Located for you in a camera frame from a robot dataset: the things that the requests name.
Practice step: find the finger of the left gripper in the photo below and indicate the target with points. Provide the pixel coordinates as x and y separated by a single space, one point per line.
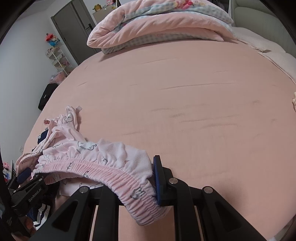
22 177

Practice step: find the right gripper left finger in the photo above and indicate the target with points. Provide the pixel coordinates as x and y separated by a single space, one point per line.
89 214

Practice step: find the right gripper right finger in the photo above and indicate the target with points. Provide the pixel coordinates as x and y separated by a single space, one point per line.
199 214

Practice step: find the pink cartoon pajama pants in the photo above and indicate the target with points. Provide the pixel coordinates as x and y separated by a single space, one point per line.
65 156

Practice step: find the navy striped garment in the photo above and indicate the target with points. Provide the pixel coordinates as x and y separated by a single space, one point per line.
44 208

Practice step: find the black backpack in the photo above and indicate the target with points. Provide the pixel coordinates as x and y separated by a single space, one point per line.
50 88

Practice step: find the pink bed sheet mattress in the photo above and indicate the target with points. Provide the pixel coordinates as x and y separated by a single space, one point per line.
218 113

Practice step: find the white shelf rack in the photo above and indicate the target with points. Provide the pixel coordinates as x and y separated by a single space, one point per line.
59 61

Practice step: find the colourful plush toy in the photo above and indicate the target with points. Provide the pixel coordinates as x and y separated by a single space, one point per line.
52 39

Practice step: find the grey door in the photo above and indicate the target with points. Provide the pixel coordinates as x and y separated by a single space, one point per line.
74 24

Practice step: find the beige pillow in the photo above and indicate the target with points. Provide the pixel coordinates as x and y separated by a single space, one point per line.
268 49

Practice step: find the grey shoe cabinet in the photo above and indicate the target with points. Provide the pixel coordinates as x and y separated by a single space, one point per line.
102 13

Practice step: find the pink folded quilt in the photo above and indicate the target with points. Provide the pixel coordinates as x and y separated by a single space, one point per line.
144 22

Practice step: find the green bed headboard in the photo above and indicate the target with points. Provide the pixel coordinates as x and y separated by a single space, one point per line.
255 16

